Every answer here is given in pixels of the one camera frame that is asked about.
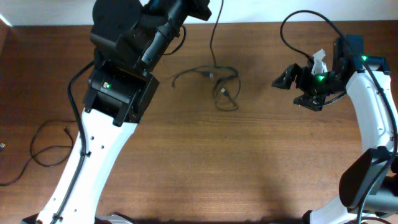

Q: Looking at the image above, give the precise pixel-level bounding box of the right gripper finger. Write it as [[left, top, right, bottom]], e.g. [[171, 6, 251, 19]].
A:
[[293, 94, 326, 111], [272, 63, 301, 90]]

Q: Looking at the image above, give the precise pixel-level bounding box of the black USB cable long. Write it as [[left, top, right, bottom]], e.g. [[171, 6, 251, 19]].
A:
[[171, 0, 241, 112]]

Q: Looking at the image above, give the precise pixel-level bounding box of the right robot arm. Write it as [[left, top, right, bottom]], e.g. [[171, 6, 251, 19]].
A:
[[272, 34, 397, 223]]

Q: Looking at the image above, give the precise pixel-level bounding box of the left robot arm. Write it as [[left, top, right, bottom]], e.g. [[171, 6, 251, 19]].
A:
[[24, 0, 211, 223]]

